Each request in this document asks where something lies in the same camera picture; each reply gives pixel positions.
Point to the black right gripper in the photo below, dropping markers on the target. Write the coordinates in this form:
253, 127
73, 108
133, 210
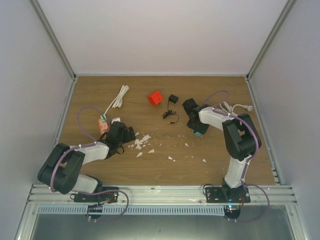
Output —
202, 130

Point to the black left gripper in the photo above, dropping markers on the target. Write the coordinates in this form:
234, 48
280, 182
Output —
127, 138

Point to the orange power strip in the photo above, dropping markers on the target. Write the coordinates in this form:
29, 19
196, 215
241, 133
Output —
103, 129

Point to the green USB charger plug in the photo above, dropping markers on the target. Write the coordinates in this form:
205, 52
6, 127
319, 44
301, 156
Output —
103, 118

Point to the red cube adapter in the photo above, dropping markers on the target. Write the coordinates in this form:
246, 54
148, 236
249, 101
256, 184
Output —
155, 98

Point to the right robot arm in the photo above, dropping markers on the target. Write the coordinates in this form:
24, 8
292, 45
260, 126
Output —
241, 138

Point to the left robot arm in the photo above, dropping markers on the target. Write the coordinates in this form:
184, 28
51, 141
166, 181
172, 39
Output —
62, 169

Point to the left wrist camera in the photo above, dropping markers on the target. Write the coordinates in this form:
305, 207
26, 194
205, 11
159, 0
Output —
117, 119

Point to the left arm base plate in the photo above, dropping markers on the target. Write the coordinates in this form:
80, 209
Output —
107, 194

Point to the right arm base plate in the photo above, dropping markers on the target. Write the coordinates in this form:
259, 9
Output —
225, 194

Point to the aluminium front rail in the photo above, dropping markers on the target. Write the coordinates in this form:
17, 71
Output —
165, 195

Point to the slotted cable duct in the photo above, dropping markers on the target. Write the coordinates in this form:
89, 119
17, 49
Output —
134, 210

